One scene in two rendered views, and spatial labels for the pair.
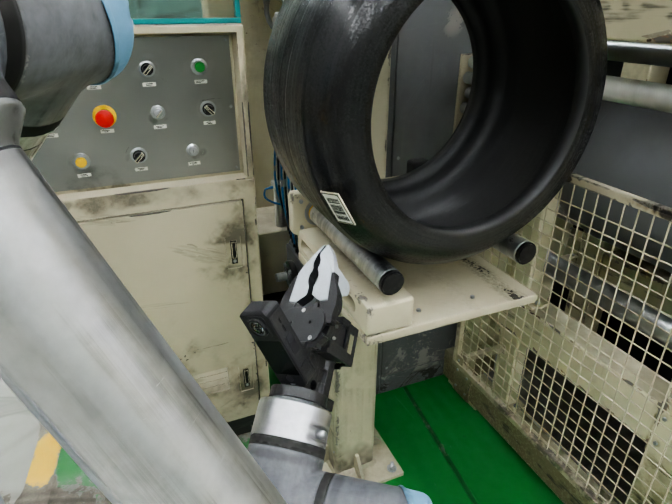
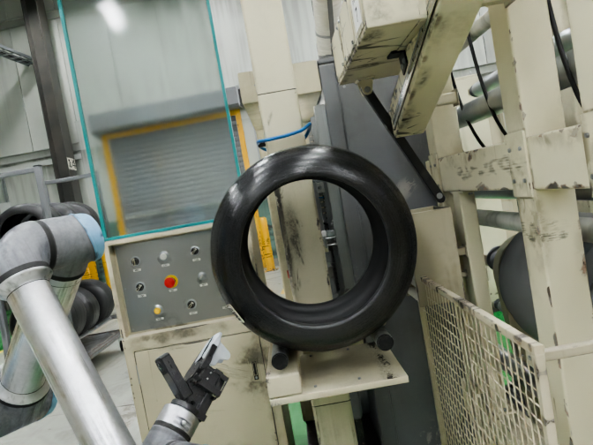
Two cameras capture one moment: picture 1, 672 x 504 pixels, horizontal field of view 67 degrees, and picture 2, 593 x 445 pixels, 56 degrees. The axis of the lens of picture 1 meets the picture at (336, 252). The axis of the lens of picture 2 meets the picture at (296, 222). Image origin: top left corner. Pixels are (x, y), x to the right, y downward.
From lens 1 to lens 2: 0.92 m
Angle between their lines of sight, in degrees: 32
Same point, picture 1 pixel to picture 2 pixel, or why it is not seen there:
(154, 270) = not seen: hidden behind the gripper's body
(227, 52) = not seen: hidden behind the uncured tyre
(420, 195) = (344, 313)
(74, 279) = (49, 314)
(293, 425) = (168, 415)
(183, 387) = (78, 353)
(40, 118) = (70, 274)
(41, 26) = (62, 245)
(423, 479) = not seen: outside the picture
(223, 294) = (250, 404)
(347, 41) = (222, 227)
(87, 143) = (161, 298)
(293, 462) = (162, 432)
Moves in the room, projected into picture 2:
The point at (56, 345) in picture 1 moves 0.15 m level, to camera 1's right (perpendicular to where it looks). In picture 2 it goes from (41, 332) to (101, 327)
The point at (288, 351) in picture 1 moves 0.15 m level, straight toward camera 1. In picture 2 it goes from (172, 378) to (137, 405)
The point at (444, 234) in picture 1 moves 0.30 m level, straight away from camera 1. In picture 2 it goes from (307, 328) to (362, 297)
